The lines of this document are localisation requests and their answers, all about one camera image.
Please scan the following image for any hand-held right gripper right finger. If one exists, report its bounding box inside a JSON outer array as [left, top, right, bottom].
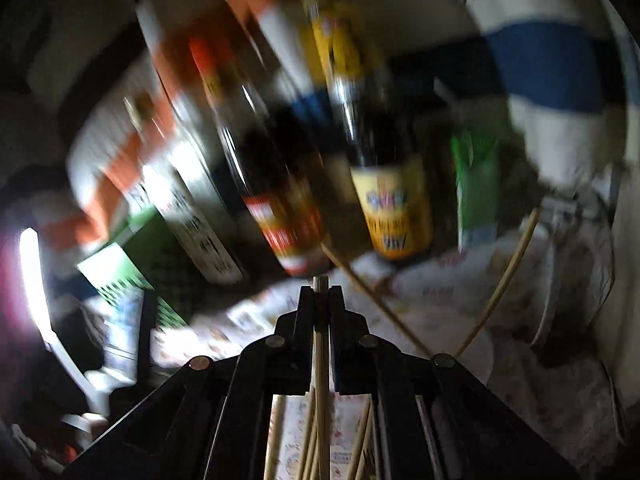
[[327, 284, 583, 480]]

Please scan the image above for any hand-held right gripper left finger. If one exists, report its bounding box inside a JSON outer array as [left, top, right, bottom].
[[62, 284, 317, 480]]

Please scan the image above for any printed tablecloth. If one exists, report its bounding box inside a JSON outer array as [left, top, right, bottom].
[[150, 250, 621, 480]]

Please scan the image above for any dark bottle with red label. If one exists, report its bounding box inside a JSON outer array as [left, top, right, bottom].
[[189, 35, 333, 278]]

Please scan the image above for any dark bottle with yellow label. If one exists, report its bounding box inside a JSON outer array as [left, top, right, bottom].
[[304, 0, 435, 262]]

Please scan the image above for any white and orange carton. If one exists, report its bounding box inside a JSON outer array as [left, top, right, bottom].
[[134, 0, 249, 286]]

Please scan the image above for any green packet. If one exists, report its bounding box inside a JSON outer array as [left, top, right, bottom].
[[449, 129, 502, 253]]

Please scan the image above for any green box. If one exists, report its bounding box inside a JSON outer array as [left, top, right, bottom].
[[76, 207, 195, 335]]

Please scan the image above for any white blue orange striped bag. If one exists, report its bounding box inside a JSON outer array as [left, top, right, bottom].
[[205, 0, 632, 171]]

